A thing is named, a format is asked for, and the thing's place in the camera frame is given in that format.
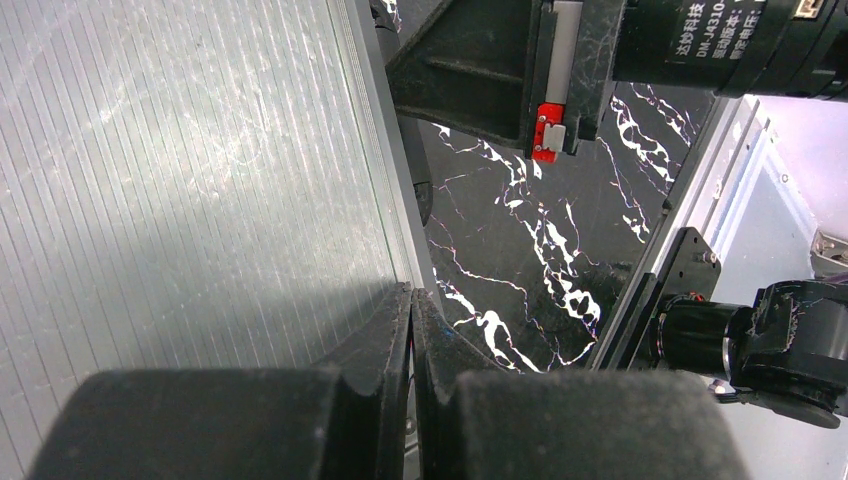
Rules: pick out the black foam-lined poker case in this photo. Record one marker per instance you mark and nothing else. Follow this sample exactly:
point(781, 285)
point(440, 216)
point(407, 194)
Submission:
point(190, 184)

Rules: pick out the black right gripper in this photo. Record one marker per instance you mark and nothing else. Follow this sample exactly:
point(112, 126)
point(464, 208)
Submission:
point(530, 75)

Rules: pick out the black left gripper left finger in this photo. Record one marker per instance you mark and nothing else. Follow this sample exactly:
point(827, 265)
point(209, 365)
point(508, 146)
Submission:
point(342, 418)

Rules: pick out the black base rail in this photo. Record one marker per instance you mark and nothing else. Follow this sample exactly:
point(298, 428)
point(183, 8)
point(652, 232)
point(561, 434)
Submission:
point(699, 216)

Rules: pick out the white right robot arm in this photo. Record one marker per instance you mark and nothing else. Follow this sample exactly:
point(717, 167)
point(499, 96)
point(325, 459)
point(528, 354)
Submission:
point(773, 353)

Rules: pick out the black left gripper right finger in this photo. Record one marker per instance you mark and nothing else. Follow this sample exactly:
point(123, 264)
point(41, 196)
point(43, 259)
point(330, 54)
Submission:
point(478, 421)

